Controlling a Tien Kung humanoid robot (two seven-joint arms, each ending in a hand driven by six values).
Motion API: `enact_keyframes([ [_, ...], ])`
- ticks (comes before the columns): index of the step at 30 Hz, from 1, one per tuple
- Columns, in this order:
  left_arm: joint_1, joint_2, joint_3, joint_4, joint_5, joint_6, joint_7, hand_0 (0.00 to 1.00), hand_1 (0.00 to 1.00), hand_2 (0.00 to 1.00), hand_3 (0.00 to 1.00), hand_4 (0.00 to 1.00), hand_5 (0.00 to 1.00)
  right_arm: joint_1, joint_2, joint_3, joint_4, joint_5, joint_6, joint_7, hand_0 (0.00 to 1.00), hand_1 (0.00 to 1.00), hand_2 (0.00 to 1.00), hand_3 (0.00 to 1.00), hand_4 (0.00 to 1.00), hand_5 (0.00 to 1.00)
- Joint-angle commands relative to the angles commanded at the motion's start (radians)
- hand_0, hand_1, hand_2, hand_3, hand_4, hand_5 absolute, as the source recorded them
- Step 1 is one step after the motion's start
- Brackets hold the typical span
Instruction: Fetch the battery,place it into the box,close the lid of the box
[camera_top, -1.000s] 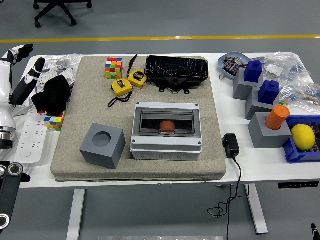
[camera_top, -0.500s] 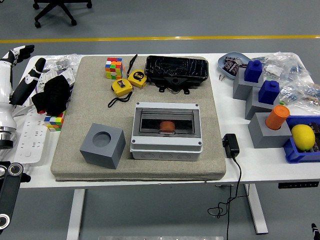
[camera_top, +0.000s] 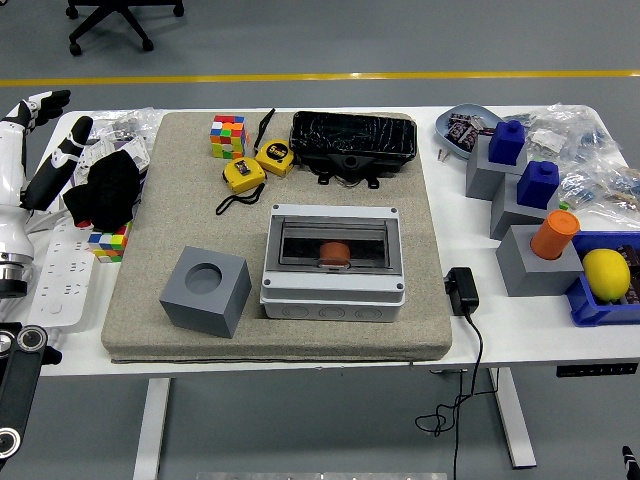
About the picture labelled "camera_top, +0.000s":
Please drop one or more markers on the white table leg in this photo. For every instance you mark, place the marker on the white table leg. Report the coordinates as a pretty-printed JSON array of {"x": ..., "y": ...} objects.
[
  {"x": 515, "y": 425},
  {"x": 150, "y": 430}
]

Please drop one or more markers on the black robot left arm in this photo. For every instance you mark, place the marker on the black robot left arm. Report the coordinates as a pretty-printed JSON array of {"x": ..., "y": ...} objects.
[{"x": 20, "y": 380}]

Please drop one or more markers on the black crinkled plastic tray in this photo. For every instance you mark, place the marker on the black crinkled plastic tray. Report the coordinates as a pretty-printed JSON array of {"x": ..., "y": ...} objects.
[{"x": 350, "y": 132}]

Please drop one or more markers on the orange cylinder battery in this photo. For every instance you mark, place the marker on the orange cylinder battery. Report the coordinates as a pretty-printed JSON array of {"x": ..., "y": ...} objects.
[
  {"x": 552, "y": 235},
  {"x": 334, "y": 252}
]

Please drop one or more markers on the yellow tape measure square label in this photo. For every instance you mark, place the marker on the yellow tape measure square label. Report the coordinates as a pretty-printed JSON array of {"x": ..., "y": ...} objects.
[{"x": 242, "y": 175}]

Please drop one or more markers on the small metal screws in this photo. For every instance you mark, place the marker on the small metal screws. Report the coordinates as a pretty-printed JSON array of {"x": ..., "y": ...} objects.
[{"x": 442, "y": 155}]

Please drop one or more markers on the black power adapter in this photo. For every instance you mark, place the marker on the black power adapter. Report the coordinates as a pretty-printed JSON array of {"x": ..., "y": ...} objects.
[{"x": 462, "y": 292}]

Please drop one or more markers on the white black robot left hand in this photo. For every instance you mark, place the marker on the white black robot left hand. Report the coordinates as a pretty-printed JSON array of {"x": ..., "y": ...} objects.
[{"x": 12, "y": 200}]

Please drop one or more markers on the transparent hinged box lid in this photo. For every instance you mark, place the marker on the transparent hinged box lid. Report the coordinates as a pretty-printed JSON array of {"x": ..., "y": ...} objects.
[{"x": 300, "y": 235}]

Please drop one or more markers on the grey plastic enclosure box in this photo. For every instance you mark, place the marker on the grey plastic enclosure box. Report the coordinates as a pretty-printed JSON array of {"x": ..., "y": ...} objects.
[{"x": 330, "y": 300}]

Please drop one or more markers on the grey block with round hole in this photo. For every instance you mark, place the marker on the grey block with round hole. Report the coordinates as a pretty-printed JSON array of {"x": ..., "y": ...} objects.
[
  {"x": 530, "y": 277},
  {"x": 210, "y": 315}
]

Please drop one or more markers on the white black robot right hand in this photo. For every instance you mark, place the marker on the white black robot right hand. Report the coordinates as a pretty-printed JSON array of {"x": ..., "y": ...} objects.
[{"x": 632, "y": 467}]

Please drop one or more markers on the yellow tape measure round label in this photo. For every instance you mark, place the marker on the yellow tape measure round label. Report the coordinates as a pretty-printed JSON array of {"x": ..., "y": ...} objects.
[{"x": 274, "y": 155}]

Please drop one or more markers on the white power strip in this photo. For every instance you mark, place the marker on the white power strip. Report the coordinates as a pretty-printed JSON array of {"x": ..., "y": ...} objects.
[{"x": 65, "y": 280}]

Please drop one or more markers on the dark wrapped candy pile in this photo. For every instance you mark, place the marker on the dark wrapped candy pile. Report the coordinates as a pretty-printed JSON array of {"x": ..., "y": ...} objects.
[{"x": 465, "y": 131}]

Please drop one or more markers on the yellow lemon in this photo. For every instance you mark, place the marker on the yellow lemon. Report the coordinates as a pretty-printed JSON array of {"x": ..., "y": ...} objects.
[{"x": 606, "y": 275}]

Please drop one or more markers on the dark parts in bin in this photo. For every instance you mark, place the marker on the dark parts in bin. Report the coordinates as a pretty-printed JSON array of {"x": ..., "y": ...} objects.
[{"x": 632, "y": 260}]

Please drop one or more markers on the blue plastic block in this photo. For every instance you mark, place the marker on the blue plastic block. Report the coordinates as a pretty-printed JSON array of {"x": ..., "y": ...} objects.
[
  {"x": 536, "y": 187},
  {"x": 506, "y": 142}
]

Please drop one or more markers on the black office chair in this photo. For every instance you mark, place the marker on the black office chair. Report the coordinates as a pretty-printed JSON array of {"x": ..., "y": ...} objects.
[{"x": 112, "y": 17}]

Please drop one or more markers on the blue-grey bowl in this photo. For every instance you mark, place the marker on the blue-grey bowl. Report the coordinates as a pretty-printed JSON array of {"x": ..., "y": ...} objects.
[{"x": 445, "y": 135}]

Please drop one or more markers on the blue plastic bin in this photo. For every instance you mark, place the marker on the blue plastic bin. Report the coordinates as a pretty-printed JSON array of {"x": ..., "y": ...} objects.
[{"x": 595, "y": 312}]

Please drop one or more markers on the black cloth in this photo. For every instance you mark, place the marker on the black cloth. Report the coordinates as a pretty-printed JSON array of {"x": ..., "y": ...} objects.
[{"x": 107, "y": 190}]

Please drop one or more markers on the black table control panel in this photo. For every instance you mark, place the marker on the black table control panel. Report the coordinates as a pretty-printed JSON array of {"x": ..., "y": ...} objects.
[{"x": 595, "y": 370}]

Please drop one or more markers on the grey-brown mat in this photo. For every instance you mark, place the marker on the grey-brown mat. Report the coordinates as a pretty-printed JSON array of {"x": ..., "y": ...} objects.
[{"x": 310, "y": 340}]

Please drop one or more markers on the colourful puzzle cube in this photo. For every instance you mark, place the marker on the colourful puzzle cube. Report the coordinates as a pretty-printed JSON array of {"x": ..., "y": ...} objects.
[
  {"x": 107, "y": 245},
  {"x": 227, "y": 137}
]

